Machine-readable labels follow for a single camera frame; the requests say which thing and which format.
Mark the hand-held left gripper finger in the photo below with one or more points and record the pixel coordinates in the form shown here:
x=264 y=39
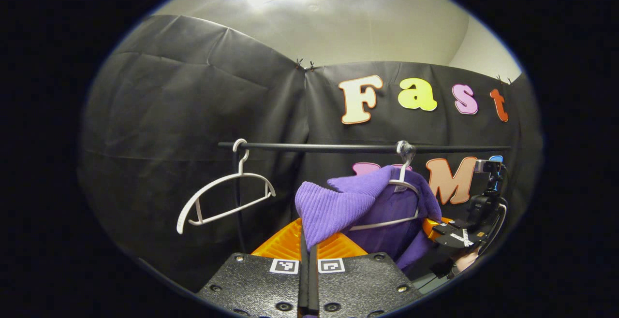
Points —
x=303 y=284
x=313 y=284

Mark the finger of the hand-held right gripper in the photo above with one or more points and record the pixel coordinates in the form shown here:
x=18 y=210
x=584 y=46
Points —
x=454 y=235

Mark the purple ribbed shirt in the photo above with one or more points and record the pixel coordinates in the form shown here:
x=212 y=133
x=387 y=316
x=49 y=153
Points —
x=333 y=207

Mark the white plastic clothes hanger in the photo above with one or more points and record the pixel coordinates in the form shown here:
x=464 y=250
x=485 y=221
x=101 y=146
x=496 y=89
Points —
x=227 y=177
x=382 y=224

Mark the black clothes rack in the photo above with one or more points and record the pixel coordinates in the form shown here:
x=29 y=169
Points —
x=314 y=147

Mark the clear tape wad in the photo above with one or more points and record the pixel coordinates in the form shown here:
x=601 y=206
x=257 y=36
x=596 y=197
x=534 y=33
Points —
x=406 y=149

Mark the black backdrop cloth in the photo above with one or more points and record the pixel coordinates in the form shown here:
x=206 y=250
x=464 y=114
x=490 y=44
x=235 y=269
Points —
x=169 y=115

